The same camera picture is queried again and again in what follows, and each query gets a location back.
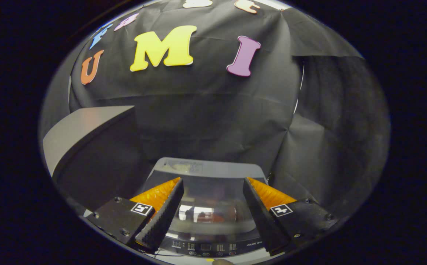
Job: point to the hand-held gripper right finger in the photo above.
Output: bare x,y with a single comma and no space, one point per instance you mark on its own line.
263,221

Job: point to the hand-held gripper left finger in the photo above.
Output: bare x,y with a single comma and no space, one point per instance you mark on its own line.
163,217

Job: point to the dark grey washing machine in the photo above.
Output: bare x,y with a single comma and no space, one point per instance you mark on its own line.
217,247

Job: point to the grey cabinet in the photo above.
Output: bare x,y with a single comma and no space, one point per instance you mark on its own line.
77,129

